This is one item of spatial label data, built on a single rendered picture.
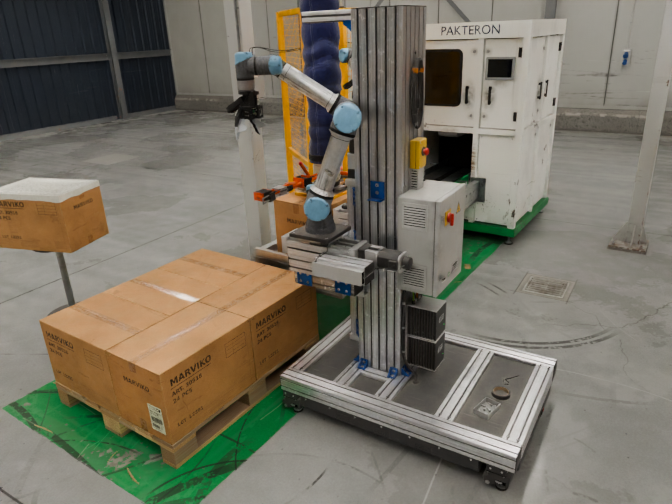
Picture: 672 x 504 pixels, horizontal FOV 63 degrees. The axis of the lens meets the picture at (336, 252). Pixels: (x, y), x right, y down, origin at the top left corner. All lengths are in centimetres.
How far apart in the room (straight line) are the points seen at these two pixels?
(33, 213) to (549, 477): 345
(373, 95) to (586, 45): 920
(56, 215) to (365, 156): 223
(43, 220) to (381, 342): 241
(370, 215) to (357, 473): 123
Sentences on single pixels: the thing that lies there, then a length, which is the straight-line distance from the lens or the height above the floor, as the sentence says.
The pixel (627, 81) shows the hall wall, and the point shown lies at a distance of 1149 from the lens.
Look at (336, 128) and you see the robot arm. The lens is 237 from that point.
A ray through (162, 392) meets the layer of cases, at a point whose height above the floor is 45.
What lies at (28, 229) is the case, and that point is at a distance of 423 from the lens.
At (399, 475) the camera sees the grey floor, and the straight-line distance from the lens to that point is 277.
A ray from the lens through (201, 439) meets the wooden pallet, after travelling 304.
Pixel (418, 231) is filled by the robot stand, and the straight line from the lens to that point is 252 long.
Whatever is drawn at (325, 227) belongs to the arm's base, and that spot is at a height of 107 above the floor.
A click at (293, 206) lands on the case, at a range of 345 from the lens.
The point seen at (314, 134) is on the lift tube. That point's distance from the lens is 348.
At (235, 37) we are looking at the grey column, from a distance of 442.
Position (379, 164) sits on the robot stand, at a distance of 257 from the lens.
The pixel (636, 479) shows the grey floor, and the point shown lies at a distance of 301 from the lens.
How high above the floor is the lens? 194
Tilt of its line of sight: 22 degrees down
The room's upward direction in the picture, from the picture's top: 2 degrees counter-clockwise
